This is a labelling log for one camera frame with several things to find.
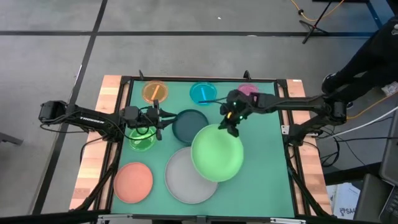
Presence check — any large grey plate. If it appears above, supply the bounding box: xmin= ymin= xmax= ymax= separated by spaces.
xmin=164 ymin=146 xmax=219 ymax=205

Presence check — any small clear orange plate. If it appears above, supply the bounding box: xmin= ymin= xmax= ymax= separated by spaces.
xmin=142 ymin=80 xmax=169 ymax=105

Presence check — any black table frame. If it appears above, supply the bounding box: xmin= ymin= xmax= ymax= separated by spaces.
xmin=70 ymin=70 xmax=333 ymax=219

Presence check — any grey metal bar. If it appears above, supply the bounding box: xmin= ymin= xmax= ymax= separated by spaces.
xmin=0 ymin=132 xmax=24 ymax=146

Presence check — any black tripod stand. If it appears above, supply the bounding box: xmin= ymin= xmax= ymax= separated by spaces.
xmin=298 ymin=0 xmax=334 ymax=44

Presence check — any grey monitor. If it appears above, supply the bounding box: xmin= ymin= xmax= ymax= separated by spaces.
xmin=379 ymin=110 xmax=398 ymax=187

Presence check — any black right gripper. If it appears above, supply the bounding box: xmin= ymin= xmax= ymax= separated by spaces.
xmin=218 ymin=89 xmax=259 ymax=138

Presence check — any white cable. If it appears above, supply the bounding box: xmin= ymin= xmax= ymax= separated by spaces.
xmin=320 ymin=105 xmax=398 ymax=138

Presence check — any small clear blue plate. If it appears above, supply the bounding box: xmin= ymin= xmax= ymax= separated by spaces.
xmin=189 ymin=82 xmax=218 ymax=106

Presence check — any small clear pink plate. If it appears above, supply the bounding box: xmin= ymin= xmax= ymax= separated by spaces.
xmin=238 ymin=83 xmax=259 ymax=96

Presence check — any black floor cable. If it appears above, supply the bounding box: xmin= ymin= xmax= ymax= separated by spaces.
xmin=319 ymin=133 xmax=398 ymax=168

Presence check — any grey laptop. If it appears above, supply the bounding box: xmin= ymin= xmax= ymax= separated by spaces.
xmin=353 ymin=173 xmax=398 ymax=224

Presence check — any salmon pink plate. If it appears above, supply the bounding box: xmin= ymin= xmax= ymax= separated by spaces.
xmin=113 ymin=162 xmax=154 ymax=205

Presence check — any person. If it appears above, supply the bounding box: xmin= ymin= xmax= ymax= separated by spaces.
xmin=322 ymin=15 xmax=398 ymax=110

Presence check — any green table mat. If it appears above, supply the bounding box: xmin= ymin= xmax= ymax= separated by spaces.
xmin=111 ymin=79 xmax=295 ymax=218

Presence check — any large light green plate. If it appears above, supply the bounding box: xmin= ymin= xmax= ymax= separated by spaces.
xmin=190 ymin=124 xmax=245 ymax=183

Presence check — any white printed box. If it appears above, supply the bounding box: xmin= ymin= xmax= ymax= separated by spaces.
xmin=328 ymin=182 xmax=362 ymax=220

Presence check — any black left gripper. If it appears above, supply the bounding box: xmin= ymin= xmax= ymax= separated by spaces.
xmin=146 ymin=99 xmax=177 ymax=141

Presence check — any orange extension cable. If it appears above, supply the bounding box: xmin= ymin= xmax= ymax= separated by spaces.
xmin=290 ymin=0 xmax=346 ymax=22
xmin=346 ymin=92 xmax=398 ymax=121

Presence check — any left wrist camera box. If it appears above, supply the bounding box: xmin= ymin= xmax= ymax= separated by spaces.
xmin=123 ymin=105 xmax=141 ymax=128

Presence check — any dark teal plate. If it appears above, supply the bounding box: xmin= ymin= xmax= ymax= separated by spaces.
xmin=172 ymin=109 xmax=210 ymax=145

